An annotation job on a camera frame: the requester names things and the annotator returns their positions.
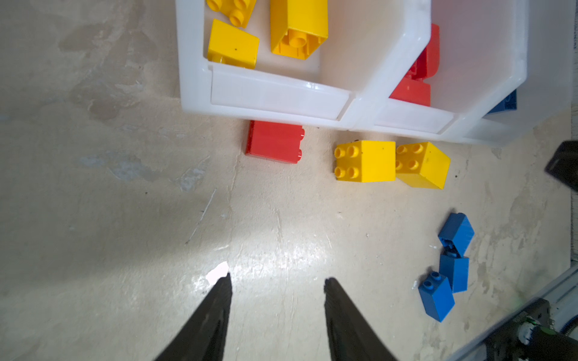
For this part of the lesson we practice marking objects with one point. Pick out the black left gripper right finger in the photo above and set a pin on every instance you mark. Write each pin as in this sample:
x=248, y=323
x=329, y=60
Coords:
x=350, y=336

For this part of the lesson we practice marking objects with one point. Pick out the long red lego brick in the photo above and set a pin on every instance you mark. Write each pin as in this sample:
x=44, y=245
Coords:
x=413, y=91

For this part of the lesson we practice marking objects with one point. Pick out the white right plastic bin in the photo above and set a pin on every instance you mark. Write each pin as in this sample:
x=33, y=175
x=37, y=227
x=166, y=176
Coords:
x=547, y=90

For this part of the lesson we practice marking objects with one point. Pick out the white plastic bin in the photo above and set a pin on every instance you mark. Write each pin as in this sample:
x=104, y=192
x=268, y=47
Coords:
x=547, y=90
x=484, y=58
x=345, y=84

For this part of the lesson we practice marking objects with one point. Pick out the small red lego brick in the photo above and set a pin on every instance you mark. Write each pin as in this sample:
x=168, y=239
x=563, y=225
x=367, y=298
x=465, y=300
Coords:
x=276, y=141

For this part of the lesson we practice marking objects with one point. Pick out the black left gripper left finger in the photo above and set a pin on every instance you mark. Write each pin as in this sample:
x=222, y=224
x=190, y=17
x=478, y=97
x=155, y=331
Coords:
x=203, y=337

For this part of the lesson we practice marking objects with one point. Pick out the white middle plastic bin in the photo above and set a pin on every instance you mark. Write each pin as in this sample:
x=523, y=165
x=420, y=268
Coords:
x=484, y=58

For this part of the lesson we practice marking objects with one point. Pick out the blue two-stud lego brick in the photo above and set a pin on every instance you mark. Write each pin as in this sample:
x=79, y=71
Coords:
x=507, y=104

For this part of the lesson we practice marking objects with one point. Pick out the white left plastic bin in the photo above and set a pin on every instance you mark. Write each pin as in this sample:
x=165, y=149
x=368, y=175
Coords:
x=345, y=84

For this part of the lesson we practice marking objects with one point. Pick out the yellow studded lego brick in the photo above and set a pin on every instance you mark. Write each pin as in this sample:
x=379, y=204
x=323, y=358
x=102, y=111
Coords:
x=237, y=11

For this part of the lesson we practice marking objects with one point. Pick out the orange yellow lego brick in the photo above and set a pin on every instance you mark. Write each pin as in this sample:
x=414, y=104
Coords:
x=298, y=27

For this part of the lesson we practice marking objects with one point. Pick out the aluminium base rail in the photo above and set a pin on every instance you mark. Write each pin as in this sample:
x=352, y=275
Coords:
x=562, y=297

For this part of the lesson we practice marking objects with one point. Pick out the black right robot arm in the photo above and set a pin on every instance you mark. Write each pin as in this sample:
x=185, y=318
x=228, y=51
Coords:
x=528, y=336

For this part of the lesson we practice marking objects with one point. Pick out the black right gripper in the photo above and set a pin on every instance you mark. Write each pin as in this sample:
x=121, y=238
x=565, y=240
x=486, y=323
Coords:
x=563, y=165

